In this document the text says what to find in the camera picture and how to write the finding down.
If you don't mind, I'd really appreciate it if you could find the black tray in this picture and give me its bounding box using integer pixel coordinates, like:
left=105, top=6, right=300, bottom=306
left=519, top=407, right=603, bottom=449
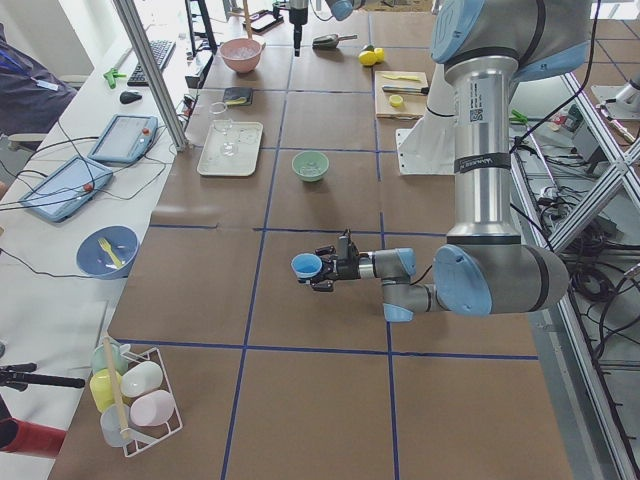
left=249, top=9, right=284, bottom=34

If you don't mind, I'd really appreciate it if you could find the near blue teach pendant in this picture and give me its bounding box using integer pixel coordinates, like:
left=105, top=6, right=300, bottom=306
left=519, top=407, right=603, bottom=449
left=19, top=156, right=113, bottom=223

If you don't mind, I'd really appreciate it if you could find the blue bowl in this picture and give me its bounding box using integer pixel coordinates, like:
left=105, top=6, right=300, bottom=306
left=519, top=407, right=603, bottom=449
left=76, top=225, right=139, bottom=280

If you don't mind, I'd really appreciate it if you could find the cream bear tray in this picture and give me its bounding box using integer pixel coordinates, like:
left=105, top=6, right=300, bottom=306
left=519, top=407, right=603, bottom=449
left=196, top=120, right=263, bottom=177

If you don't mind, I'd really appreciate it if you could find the far blue teach pendant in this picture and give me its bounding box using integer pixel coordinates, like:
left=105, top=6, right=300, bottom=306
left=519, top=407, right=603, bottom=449
left=88, top=114, right=159, bottom=165

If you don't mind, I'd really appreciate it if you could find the steel muddler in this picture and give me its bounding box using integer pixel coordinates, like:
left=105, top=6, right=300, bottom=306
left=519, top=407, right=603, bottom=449
left=382, top=85, right=430, bottom=96

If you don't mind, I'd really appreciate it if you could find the clear glass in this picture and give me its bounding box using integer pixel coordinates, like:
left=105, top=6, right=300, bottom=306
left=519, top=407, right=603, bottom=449
left=213, top=120, right=238, bottom=157

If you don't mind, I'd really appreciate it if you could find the black keyboard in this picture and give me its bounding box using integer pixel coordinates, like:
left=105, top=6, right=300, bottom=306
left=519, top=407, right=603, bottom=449
left=126, top=39, right=177, bottom=87

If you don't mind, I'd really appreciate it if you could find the yellow sponge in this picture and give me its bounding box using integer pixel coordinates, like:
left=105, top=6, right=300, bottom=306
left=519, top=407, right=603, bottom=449
left=224, top=97, right=249, bottom=106

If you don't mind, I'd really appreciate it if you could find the clear plastic cup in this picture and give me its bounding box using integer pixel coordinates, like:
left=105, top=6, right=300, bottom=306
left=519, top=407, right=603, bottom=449
left=100, top=404, right=132, bottom=447

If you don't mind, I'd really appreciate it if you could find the wooden cutting board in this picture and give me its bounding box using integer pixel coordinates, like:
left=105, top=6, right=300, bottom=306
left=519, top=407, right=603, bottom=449
left=374, top=71, right=429, bottom=119

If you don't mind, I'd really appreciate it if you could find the aluminium frame post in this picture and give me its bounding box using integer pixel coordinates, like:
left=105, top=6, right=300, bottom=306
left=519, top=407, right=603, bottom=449
left=114, top=0, right=188, bottom=152

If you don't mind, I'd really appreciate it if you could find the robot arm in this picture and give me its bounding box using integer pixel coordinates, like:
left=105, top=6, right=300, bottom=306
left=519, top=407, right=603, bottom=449
left=288, top=0, right=366, bottom=57
left=296, top=1, right=591, bottom=322

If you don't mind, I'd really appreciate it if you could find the clear ice cubes pile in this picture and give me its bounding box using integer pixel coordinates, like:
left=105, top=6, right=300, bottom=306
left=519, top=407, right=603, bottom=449
left=300, top=162, right=322, bottom=178

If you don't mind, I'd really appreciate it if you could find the yellow plastic fork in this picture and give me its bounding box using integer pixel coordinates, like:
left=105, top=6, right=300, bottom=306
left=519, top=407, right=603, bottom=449
left=98, top=237, right=124, bottom=269

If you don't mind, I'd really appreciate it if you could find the white plastic cup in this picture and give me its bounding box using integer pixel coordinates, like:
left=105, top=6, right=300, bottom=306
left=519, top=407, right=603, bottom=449
left=120, top=361, right=164, bottom=398

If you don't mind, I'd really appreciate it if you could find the yellow plastic cup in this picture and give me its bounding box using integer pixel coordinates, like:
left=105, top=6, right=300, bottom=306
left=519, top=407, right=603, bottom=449
left=89, top=368, right=115, bottom=413

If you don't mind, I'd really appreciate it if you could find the green bowl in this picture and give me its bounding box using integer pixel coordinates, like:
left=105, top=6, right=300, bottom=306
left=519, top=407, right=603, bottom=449
left=292, top=151, right=330, bottom=182

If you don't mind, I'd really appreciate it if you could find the half lemon slice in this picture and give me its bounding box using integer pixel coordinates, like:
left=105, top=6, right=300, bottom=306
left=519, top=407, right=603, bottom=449
left=389, top=94, right=404, bottom=108

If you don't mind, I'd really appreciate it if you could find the pink bowl with ice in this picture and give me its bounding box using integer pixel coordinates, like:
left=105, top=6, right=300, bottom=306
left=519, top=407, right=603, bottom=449
left=219, top=38, right=263, bottom=74

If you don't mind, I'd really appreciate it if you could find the green plastic cup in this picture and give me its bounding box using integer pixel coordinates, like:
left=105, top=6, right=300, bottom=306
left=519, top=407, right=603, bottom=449
left=91, top=344, right=128, bottom=375

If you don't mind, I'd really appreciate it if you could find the yellow lemon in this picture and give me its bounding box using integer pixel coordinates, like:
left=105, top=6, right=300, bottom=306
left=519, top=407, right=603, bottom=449
left=374, top=47, right=386, bottom=63
left=358, top=50, right=378, bottom=67

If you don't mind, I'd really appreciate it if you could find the yellow plastic knife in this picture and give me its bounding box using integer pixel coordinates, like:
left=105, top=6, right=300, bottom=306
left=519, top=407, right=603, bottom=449
left=380, top=74, right=424, bottom=84

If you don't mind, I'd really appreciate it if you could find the blue teach pendant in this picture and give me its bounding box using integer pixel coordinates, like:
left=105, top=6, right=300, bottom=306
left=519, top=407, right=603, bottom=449
left=88, top=114, right=159, bottom=165
left=19, top=156, right=113, bottom=223

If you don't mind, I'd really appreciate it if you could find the pink plastic cup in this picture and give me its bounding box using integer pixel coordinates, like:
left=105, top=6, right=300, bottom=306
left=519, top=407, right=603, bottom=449
left=130, top=390, right=175, bottom=427

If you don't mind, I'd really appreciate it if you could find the green clamp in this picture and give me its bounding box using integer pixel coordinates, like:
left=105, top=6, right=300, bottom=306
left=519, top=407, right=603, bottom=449
left=103, top=68, right=127, bottom=89

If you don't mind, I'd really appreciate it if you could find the seated person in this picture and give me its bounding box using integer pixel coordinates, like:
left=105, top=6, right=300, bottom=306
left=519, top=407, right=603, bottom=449
left=1, top=25, right=77, bottom=136

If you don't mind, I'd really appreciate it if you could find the white wire cup rack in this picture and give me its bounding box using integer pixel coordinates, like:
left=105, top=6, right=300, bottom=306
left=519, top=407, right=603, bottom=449
left=100, top=338, right=183, bottom=458

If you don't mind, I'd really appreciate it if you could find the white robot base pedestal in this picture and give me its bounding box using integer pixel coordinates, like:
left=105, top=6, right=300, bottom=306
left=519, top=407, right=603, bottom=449
left=396, top=64, right=455, bottom=175

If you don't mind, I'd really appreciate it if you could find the light blue plastic cup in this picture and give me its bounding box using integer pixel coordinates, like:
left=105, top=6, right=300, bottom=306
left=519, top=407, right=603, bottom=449
left=290, top=253, right=323, bottom=281

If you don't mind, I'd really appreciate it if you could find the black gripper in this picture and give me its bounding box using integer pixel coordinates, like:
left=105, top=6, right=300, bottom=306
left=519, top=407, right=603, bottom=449
left=289, top=7, right=308, bottom=57
left=309, top=245, right=361, bottom=292

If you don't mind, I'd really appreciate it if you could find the wooden rack handle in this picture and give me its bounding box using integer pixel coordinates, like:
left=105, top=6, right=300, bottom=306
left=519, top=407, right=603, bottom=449
left=102, top=336, right=131, bottom=440

